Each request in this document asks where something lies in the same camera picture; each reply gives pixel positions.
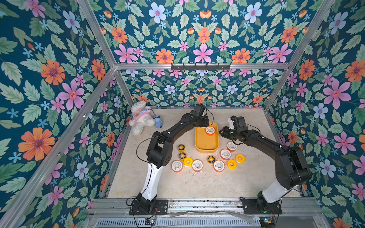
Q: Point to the yellow plastic storage box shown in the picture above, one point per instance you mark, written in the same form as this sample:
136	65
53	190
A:
207	143

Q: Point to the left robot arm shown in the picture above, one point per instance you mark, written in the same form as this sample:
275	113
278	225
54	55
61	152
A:
160	149

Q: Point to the orange sealing tape roll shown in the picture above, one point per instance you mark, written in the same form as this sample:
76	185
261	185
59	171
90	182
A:
231	146
225	154
197	165
177	166
210	130
219	166

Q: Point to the white plush teddy bear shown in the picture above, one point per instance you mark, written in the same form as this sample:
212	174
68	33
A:
141	117

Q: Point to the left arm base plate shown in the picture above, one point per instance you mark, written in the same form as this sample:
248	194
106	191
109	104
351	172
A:
154	207

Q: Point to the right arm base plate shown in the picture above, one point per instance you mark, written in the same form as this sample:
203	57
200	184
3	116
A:
260	206

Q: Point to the aluminium front rail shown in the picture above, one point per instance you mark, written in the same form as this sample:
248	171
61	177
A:
290	206

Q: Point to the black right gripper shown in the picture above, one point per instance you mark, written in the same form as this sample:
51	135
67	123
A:
227	132

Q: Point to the black yellow tape roll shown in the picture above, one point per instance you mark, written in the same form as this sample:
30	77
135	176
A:
181	148
182	156
211	159

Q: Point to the black hook rack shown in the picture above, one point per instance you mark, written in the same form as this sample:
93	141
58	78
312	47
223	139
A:
195	66

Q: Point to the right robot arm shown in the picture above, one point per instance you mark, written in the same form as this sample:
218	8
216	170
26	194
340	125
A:
291	167

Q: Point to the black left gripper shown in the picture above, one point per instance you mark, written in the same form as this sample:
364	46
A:
206	119

